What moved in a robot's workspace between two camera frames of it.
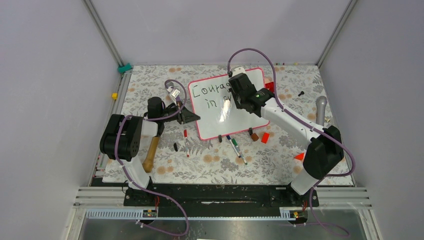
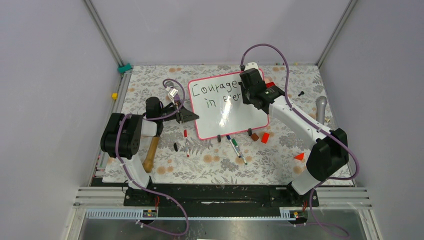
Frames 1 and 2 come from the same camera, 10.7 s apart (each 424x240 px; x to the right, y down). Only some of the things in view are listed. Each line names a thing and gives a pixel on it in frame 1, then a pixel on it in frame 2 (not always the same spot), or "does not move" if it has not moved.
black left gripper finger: [190, 119] does not move
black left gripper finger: [189, 116] does not move
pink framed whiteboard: [214, 108] does not move
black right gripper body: [238, 100] → [246, 95]
